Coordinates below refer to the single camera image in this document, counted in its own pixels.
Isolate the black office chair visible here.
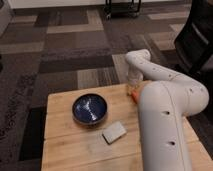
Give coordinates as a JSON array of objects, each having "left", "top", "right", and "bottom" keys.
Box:
[{"left": 174, "top": 0, "right": 213, "bottom": 116}]

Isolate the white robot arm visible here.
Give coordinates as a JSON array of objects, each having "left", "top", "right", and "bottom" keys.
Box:
[{"left": 125, "top": 49, "right": 209, "bottom": 171}]

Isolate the orange pepper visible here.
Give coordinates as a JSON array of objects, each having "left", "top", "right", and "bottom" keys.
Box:
[{"left": 131, "top": 90, "right": 140, "bottom": 103}]

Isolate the black wheeled cart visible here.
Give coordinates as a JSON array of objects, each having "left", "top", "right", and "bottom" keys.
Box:
[{"left": 104, "top": 0, "right": 142, "bottom": 19}]

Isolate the white rectangular sponge block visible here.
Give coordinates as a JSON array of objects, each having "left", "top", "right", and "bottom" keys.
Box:
[{"left": 102, "top": 121, "right": 127, "bottom": 144}]

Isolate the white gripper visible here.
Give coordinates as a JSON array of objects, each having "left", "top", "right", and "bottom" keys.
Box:
[{"left": 127, "top": 72, "right": 143, "bottom": 95}]

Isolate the dark blue ceramic bowl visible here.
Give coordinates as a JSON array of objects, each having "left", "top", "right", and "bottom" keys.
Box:
[{"left": 72, "top": 93, "right": 107, "bottom": 125}]

